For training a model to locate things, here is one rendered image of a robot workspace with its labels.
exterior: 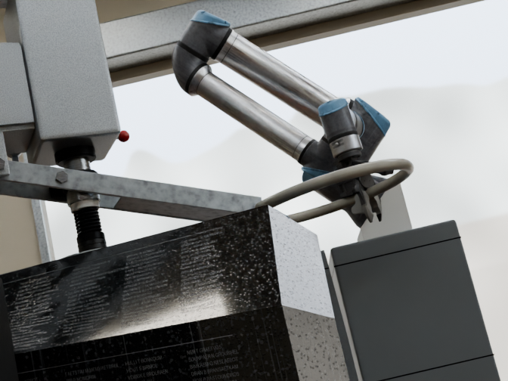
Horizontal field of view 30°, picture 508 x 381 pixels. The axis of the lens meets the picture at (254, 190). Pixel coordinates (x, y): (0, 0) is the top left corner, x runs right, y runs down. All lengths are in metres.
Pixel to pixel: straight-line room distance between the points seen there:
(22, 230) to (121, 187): 5.04
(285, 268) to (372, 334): 1.11
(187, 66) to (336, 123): 0.57
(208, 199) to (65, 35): 0.53
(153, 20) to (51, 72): 4.94
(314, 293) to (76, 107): 0.80
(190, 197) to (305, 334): 0.71
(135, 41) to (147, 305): 5.44
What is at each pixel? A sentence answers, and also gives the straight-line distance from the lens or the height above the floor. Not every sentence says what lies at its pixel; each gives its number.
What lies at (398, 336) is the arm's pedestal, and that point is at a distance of 2.92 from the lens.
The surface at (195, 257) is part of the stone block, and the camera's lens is 1.93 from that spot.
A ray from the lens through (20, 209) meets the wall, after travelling 7.38.
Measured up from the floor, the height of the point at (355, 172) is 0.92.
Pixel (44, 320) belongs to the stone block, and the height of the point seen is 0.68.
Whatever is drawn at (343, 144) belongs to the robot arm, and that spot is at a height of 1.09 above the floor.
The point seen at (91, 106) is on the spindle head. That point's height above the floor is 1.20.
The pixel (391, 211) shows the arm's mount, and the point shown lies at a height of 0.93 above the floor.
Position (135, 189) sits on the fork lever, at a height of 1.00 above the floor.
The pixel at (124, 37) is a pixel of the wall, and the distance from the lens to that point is 7.24.
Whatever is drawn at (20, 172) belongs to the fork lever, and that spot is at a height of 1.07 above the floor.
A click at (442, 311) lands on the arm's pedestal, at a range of 2.94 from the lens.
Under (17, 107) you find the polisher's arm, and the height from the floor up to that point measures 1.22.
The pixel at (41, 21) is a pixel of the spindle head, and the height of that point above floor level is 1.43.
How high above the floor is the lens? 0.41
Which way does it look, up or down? 13 degrees up
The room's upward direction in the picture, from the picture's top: 13 degrees counter-clockwise
